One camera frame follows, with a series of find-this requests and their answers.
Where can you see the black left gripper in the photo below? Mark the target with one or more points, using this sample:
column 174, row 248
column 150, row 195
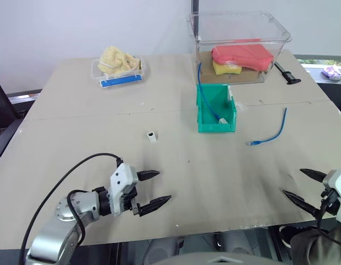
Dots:
column 129, row 203

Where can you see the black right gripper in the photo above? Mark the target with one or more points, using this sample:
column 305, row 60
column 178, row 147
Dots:
column 330, row 199

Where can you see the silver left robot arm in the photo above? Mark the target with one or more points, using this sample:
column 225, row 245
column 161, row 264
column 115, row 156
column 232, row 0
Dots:
column 63, row 237

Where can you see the small white adapter block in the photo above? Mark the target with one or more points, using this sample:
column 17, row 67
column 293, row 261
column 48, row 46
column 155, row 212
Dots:
column 151, row 137

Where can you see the black shoe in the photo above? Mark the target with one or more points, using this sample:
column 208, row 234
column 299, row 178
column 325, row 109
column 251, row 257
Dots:
column 287, row 232

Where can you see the dark olive rounded shape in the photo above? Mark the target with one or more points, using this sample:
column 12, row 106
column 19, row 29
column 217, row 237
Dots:
column 314, row 245

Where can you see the grey rounded shape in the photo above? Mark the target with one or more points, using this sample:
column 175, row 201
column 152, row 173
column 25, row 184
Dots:
column 159, row 249

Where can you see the green plastic bin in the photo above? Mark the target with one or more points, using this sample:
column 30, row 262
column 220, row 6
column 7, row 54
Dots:
column 214, row 127

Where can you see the grey robot torso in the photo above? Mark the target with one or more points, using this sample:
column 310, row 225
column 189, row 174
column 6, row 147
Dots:
column 220, row 258

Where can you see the dark side shelf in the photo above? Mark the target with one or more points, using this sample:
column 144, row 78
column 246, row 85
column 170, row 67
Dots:
column 333, row 88

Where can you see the black caliper tool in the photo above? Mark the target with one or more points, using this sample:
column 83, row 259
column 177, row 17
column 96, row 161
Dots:
column 287, row 76

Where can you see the purple wrapped packet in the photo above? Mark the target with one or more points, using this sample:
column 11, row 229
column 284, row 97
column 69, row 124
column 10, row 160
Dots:
column 332, row 73

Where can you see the small clear plastic container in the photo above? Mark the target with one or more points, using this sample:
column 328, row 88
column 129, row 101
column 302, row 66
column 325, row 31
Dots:
column 144, row 71

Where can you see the yellow crumpled cloth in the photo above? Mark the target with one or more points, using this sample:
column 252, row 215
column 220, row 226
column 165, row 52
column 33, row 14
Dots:
column 115, row 60

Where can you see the yellow sponge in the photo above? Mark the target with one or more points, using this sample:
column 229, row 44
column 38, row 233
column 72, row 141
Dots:
column 225, row 69

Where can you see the red cloth bundle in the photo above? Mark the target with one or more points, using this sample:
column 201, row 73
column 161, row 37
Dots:
column 242, row 55

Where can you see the large clear plastic box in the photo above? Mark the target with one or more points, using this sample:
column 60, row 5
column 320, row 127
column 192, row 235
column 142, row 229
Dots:
column 242, row 33

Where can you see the black chair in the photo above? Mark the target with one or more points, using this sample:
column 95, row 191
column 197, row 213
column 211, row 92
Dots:
column 2, row 110

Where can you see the dark vertical pole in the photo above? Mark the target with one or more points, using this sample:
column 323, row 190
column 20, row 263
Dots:
column 195, row 16

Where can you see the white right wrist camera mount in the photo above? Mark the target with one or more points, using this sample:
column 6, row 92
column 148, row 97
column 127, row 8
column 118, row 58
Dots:
column 338, row 187

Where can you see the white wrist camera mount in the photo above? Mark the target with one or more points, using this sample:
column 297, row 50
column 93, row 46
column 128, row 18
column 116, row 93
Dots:
column 338, row 187
column 121, row 179

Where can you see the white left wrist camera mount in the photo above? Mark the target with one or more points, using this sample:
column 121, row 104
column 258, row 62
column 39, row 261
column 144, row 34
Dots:
column 121, row 179

